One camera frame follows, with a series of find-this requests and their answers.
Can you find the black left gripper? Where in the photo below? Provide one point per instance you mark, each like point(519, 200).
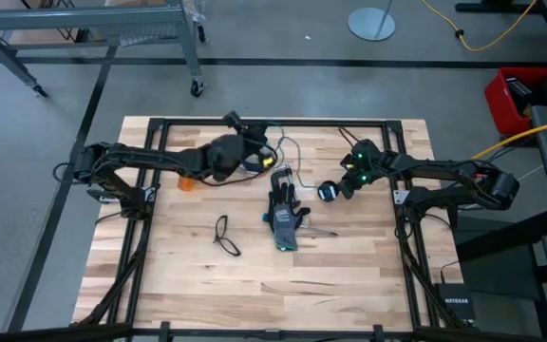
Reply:
point(254, 138)

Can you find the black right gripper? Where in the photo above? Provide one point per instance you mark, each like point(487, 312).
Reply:
point(366, 164)

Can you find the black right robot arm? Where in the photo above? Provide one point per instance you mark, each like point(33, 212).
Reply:
point(444, 168)

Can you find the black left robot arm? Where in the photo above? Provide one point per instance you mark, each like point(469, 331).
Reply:
point(159, 159)

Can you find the black c-clamp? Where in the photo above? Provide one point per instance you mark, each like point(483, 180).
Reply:
point(276, 183)

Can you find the clear plastic bag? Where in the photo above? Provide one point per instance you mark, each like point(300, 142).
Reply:
point(193, 12)

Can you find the black netgear router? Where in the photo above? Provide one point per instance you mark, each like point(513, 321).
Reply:
point(456, 301)

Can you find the round metal stand base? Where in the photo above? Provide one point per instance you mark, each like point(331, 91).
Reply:
point(371, 26)

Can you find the red plastic bin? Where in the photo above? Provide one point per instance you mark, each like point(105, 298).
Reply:
point(496, 104)

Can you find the black device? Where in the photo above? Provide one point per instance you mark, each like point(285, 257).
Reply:
point(519, 95)

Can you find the grey metal workbench wooden top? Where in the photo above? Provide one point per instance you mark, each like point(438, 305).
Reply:
point(79, 19)

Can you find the grey duct tape roll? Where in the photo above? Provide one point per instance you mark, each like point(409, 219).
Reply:
point(258, 145)

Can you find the clear safety glasses black frame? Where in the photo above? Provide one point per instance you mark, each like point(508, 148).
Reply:
point(228, 247)

